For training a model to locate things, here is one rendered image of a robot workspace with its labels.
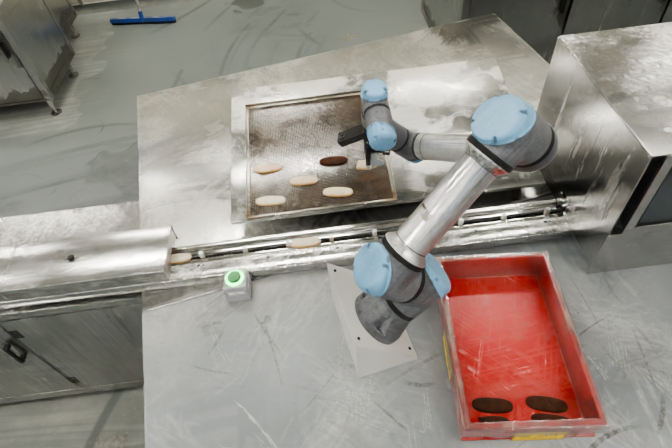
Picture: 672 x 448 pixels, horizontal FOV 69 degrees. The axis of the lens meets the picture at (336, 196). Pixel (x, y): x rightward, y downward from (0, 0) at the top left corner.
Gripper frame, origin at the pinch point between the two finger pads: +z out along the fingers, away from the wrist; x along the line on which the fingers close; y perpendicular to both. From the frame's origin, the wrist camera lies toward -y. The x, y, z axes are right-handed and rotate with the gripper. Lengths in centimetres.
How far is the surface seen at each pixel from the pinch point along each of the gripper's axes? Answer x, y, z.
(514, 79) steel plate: 60, 62, 23
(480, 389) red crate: -71, 30, 2
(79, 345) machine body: -53, -103, 38
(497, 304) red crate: -46, 38, 5
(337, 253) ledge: -31.0, -9.1, 5.6
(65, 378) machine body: -60, -119, 63
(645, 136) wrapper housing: -21, 65, -40
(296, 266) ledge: -35.5, -21.6, 5.7
